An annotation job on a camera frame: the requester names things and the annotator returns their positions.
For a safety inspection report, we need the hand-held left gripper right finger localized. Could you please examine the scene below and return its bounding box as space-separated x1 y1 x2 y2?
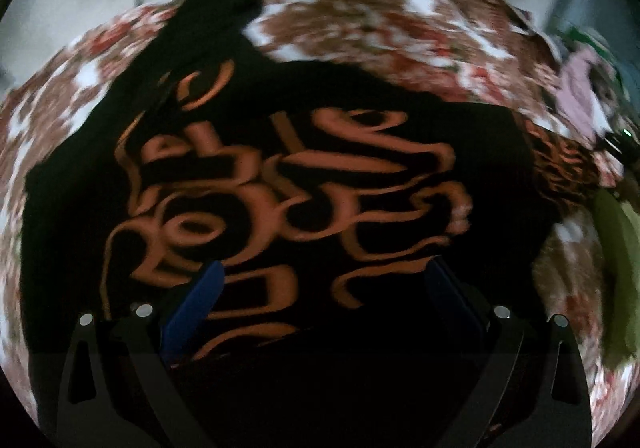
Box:
422 255 593 448

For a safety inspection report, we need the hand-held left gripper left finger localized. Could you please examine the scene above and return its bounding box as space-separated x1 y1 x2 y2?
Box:
55 260 226 448

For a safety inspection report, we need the black shirt with orange print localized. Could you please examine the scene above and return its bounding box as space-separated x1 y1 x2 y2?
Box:
22 0 566 448

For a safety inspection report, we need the black orange striped garment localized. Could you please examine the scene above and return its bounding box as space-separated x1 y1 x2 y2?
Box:
520 120 607 201

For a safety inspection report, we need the pink cloth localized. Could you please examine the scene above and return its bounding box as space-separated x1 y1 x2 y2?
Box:
556 45 610 141

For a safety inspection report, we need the green cloth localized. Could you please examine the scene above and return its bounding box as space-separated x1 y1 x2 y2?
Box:
592 188 640 371

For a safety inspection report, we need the floral bedsheet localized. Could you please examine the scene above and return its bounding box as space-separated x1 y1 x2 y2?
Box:
0 0 640 429

